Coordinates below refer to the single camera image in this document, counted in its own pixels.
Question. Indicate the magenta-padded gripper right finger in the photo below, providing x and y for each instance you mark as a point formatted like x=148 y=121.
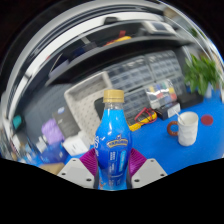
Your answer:
x=150 y=171

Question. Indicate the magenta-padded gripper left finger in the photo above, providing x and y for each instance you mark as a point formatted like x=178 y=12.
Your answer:
x=75 y=171

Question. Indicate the blue drink bottle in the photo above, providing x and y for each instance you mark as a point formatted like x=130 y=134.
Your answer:
x=113 y=133

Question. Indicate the small white box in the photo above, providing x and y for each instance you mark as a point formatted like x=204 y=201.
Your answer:
x=76 y=143

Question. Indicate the dark blue box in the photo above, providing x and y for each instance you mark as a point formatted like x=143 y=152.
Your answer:
x=53 y=152

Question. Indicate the dark grey flat box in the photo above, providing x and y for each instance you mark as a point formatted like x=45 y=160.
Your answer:
x=66 y=120

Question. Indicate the yellow multimeter with red leads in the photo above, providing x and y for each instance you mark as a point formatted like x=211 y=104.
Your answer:
x=143 y=120
x=118 y=39

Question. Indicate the white spoon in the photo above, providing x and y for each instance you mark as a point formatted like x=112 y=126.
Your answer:
x=179 y=117

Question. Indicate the black box with white label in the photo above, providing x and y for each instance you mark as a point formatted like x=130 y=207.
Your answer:
x=168 y=111

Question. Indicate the black rectangular speaker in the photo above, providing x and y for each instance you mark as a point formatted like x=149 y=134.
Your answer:
x=98 y=110

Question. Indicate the white perforated tray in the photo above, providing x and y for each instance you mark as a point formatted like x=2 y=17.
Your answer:
x=81 y=103

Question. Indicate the flat round red coaster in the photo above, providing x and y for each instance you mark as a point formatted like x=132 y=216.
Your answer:
x=207 y=120

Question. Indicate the clear box of coloured parts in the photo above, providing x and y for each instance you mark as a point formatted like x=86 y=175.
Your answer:
x=161 y=93

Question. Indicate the plain black flat box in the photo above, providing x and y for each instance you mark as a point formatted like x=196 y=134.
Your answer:
x=190 y=99

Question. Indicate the green potted plant, white pot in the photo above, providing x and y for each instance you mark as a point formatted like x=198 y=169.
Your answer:
x=200 y=75

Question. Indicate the dark grey overhead shelf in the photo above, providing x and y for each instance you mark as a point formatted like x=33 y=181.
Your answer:
x=100 y=55

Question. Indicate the black oval device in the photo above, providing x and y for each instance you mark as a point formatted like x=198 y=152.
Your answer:
x=111 y=20

